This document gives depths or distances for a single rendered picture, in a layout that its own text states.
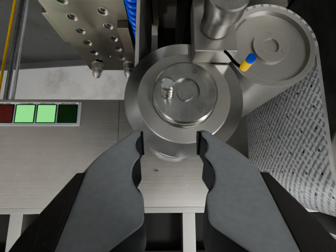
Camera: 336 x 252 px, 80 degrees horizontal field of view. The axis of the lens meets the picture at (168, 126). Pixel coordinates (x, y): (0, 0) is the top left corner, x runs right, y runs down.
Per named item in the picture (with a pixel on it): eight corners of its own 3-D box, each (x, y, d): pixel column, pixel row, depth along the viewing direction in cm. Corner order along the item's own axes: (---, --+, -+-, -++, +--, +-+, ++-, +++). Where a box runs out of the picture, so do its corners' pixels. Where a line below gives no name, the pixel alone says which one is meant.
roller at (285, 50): (309, 6, 28) (322, 87, 26) (241, 81, 53) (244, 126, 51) (224, 5, 28) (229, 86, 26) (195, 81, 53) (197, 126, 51)
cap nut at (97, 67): (101, 61, 59) (101, 75, 58) (105, 67, 63) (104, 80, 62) (89, 60, 59) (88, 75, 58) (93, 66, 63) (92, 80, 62)
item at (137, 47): (141, -50, 30) (138, 65, 26) (151, 44, 53) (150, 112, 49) (138, -50, 30) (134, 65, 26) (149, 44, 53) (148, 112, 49)
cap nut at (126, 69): (134, 61, 59) (133, 75, 59) (136, 67, 63) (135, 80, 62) (121, 61, 59) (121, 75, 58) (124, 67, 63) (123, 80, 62)
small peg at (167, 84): (175, 89, 20) (161, 90, 20) (174, 98, 23) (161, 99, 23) (174, 76, 20) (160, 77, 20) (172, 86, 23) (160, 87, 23)
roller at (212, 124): (227, 54, 26) (233, 143, 24) (196, 109, 51) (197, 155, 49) (138, 53, 26) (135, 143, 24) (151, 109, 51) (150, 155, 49)
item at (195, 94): (223, 120, 22) (156, 126, 22) (218, 123, 24) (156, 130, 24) (213, 58, 24) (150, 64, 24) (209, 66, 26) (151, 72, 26)
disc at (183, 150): (239, 44, 27) (248, 157, 24) (237, 46, 27) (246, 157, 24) (126, 43, 26) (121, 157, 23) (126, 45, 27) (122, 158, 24)
